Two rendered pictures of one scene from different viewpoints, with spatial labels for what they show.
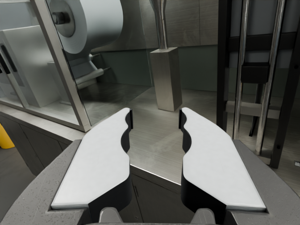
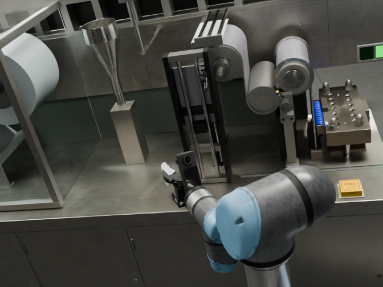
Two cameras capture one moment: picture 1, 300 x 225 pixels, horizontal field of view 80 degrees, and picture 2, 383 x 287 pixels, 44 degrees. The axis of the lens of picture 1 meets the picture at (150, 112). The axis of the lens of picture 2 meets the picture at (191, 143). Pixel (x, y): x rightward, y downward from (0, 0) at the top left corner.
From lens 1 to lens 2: 1.29 m
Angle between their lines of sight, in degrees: 21
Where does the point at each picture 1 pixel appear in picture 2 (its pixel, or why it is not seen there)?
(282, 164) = (234, 179)
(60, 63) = (36, 143)
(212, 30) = (161, 74)
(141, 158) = (137, 207)
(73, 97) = (48, 173)
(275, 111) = (218, 146)
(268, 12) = (198, 95)
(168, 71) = (132, 126)
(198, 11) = (143, 58)
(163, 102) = (131, 156)
